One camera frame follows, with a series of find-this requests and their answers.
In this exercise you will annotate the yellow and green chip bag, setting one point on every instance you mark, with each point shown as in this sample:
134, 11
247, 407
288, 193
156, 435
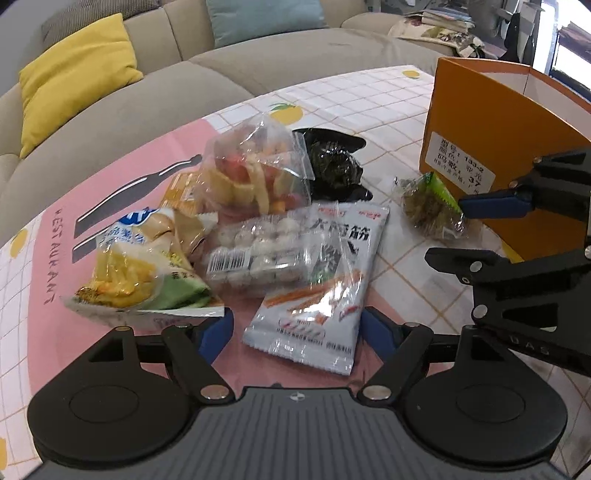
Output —
129, 277

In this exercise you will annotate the white packet with orange strips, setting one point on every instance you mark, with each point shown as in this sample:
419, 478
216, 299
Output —
304, 323

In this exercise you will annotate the clear packet of white balls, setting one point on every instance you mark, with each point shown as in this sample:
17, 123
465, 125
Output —
258, 258

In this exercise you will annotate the clear bag of colourful crisps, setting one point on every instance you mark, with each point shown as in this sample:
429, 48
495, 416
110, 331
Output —
249, 175

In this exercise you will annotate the black snack packet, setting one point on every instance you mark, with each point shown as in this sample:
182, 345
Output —
332, 161

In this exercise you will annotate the yellow cushion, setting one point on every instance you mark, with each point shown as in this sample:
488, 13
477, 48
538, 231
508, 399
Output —
69, 78

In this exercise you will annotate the grey striped cushion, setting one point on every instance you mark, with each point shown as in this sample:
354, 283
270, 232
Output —
69, 18

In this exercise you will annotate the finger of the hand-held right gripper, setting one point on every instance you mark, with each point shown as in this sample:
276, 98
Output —
471, 265
496, 205

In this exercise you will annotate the beige sofa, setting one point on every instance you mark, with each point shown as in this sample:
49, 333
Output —
231, 69

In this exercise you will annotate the pink and white printed tablecloth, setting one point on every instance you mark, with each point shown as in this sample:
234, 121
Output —
115, 184

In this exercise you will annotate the stack of books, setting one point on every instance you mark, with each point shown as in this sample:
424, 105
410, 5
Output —
443, 17

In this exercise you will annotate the orange cardboard box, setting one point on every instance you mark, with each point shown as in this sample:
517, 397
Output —
466, 115

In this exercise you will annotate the small green snack packet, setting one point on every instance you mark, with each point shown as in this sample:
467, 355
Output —
427, 205

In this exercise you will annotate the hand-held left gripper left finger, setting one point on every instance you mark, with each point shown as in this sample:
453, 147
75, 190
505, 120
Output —
217, 334

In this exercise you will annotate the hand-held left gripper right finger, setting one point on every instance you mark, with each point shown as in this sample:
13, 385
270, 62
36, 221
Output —
376, 332

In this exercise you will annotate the light blue cushion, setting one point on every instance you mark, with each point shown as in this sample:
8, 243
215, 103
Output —
263, 21

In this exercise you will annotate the orange snack packet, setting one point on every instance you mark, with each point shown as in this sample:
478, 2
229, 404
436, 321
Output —
182, 194

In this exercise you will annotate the black hanging bag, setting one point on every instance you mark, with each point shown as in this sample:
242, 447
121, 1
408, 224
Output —
519, 32

